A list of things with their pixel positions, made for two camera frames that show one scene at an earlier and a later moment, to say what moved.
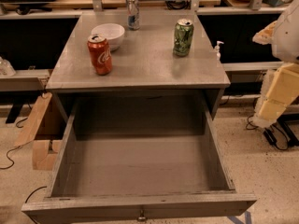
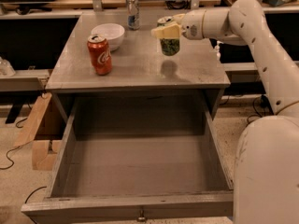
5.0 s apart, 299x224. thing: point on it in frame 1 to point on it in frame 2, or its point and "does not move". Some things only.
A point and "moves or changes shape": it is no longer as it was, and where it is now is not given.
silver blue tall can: (133, 12) does not move
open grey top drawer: (138, 161) does not move
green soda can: (183, 37) moves or changes shape
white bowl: (114, 34) does not move
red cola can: (100, 54) does not move
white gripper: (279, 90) to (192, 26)
